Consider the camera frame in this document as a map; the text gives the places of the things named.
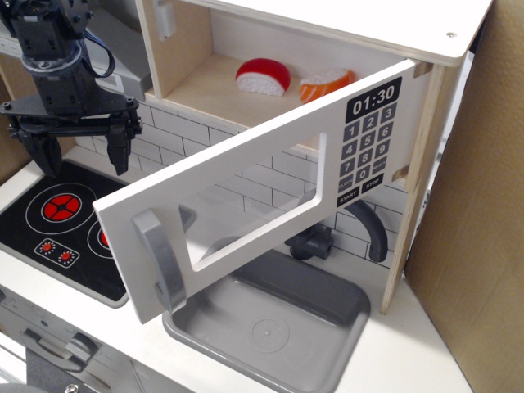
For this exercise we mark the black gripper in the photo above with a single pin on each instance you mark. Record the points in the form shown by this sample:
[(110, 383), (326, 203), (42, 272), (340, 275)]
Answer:
[(69, 103)]

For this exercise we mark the white microwave door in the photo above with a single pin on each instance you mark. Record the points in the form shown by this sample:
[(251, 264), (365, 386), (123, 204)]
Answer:
[(238, 199)]

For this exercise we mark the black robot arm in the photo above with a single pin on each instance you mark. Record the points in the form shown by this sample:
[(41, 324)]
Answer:
[(51, 31)]

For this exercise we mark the wooden toy microwave cabinet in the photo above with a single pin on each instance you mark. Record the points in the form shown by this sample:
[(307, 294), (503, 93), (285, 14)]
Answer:
[(193, 102)]

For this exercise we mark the black toy stove top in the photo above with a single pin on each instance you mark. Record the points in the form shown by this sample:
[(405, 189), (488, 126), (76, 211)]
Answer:
[(53, 227)]

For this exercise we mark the white magnetic door latch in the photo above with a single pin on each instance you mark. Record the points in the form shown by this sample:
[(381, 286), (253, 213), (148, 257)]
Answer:
[(165, 19)]

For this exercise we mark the red tuna sushi toy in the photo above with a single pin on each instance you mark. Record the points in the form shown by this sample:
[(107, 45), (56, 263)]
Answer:
[(263, 75)]

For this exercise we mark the orange salmon sushi toy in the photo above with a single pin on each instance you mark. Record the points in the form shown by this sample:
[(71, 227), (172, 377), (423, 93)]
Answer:
[(316, 86)]

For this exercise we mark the dark grey toy faucet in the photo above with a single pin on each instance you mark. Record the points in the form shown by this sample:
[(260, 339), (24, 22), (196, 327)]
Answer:
[(317, 240)]

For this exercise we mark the grey toy sink basin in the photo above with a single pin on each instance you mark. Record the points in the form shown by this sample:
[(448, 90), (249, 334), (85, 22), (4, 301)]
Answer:
[(281, 322)]

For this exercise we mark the brown cardboard panel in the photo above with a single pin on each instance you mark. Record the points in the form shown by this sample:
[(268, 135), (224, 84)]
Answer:
[(466, 262)]

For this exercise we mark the grey microwave door handle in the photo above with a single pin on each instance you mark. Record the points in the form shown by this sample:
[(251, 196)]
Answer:
[(169, 285)]

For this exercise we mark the grey oven door handle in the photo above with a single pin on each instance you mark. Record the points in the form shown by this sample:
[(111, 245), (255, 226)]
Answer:
[(72, 356)]

